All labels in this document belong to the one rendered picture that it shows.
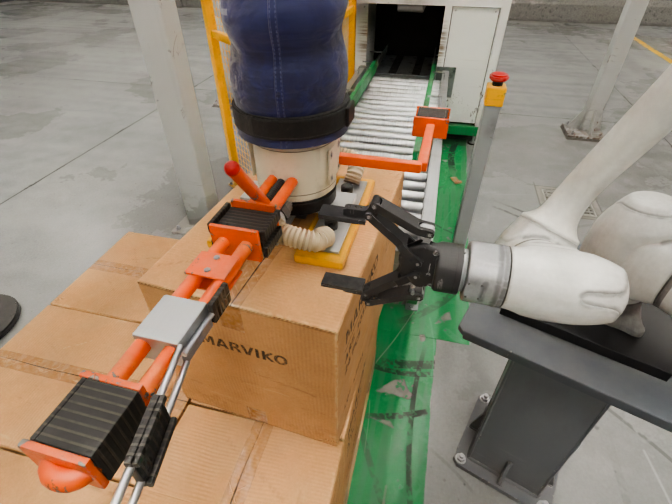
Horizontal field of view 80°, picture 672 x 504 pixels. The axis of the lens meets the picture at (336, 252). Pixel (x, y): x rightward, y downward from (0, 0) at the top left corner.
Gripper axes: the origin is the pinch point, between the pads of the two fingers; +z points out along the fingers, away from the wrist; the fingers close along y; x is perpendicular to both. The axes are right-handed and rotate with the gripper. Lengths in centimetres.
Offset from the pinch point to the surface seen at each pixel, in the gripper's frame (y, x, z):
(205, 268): -2.4, -11.6, 14.5
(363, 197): 10.5, 33.3, 1.1
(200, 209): 92, 128, 118
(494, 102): 13, 117, -32
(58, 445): -3.2, -37.5, 14.6
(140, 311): 52, 18, 66
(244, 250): -1.5, -5.5, 11.6
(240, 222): -2.4, 0.0, 14.8
